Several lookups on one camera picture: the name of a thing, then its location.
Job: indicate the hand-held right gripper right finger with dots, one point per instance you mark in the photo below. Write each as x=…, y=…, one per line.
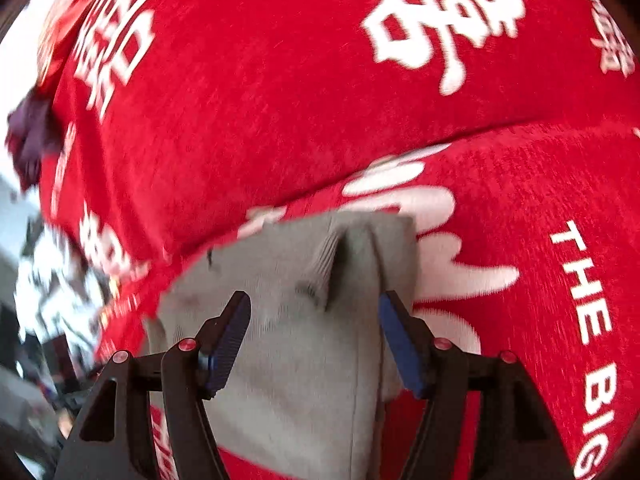
x=400, y=347

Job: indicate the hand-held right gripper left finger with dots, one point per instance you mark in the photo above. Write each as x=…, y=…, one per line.
x=230, y=345

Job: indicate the grey sweater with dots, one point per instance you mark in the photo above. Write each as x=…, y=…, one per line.
x=300, y=385

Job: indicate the light patterned cloth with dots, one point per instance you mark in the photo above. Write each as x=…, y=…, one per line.
x=55, y=270

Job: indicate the red printed blanket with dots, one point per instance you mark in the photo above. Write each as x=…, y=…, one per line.
x=300, y=85

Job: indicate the dark purple cloth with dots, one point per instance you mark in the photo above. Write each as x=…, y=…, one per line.
x=30, y=135

